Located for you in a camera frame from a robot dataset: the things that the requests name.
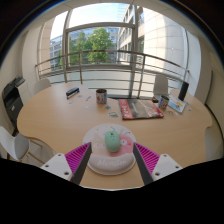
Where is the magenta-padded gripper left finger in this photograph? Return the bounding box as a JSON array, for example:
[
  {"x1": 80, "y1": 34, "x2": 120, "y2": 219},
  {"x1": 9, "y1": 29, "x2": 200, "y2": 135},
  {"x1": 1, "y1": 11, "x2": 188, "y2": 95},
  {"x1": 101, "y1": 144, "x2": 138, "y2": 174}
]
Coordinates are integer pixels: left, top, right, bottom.
[{"x1": 39, "y1": 142, "x2": 93, "y2": 186}]

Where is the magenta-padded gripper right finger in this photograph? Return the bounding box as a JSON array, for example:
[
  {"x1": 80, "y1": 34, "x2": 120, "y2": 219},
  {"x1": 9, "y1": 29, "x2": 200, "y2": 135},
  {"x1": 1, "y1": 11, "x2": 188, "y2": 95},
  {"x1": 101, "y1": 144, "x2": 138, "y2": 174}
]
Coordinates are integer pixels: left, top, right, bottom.
[{"x1": 132, "y1": 142, "x2": 184, "y2": 186}]

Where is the mint green computer mouse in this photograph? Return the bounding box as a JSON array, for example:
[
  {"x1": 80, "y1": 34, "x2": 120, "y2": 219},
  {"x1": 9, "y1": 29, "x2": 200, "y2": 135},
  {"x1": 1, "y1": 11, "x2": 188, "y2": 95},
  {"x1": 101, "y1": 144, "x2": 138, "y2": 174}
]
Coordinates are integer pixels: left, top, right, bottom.
[{"x1": 104, "y1": 130, "x2": 122, "y2": 154}]

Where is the pink monster print mouse pad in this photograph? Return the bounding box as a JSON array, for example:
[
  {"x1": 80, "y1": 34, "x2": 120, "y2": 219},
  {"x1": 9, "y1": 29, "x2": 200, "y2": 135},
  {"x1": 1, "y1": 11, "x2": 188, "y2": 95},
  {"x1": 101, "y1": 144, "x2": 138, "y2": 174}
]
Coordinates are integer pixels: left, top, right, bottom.
[{"x1": 82, "y1": 122, "x2": 138, "y2": 176}]

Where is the white chair with wooden legs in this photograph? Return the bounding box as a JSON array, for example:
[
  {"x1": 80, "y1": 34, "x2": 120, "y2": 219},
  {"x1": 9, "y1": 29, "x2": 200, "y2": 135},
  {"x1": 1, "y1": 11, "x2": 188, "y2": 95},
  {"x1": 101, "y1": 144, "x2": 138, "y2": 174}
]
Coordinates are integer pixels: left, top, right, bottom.
[{"x1": 0, "y1": 125, "x2": 56, "y2": 164}]

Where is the red cover magazine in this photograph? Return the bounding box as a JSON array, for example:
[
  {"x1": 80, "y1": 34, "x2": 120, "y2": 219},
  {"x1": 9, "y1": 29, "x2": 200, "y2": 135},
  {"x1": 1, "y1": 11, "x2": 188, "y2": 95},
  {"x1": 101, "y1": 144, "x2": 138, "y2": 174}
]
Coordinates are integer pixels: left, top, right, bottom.
[{"x1": 117, "y1": 98, "x2": 165, "y2": 121}]

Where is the white printed card stand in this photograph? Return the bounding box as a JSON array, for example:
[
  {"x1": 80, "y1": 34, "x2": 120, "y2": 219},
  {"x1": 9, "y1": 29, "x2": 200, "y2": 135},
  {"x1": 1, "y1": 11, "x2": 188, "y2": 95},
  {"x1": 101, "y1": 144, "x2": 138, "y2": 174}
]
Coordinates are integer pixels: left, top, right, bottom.
[{"x1": 167, "y1": 94, "x2": 188, "y2": 114}]

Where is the blue white printed cup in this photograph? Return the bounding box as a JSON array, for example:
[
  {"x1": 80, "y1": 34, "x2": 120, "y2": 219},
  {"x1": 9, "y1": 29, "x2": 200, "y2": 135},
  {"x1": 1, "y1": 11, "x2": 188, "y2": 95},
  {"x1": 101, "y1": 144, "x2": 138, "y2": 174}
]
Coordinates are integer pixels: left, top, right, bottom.
[{"x1": 157, "y1": 94, "x2": 170, "y2": 110}]

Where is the black stapler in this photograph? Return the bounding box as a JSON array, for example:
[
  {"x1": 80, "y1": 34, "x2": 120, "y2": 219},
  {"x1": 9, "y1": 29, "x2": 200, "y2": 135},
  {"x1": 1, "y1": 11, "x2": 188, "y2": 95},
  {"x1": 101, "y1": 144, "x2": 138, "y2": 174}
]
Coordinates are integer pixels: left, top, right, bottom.
[{"x1": 65, "y1": 87, "x2": 81, "y2": 100}]

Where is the black speaker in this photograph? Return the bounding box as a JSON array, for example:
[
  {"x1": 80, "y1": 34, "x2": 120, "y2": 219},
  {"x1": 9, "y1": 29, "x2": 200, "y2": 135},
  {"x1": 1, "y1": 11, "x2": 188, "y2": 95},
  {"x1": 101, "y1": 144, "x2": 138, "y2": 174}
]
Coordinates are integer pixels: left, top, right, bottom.
[{"x1": 177, "y1": 80, "x2": 190, "y2": 102}]

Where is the metal balcony railing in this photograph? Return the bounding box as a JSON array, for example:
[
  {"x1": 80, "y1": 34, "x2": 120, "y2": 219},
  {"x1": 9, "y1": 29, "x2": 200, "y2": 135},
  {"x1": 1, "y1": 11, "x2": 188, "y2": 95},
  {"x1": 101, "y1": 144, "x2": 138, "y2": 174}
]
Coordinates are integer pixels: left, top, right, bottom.
[{"x1": 34, "y1": 49, "x2": 191, "y2": 91}]

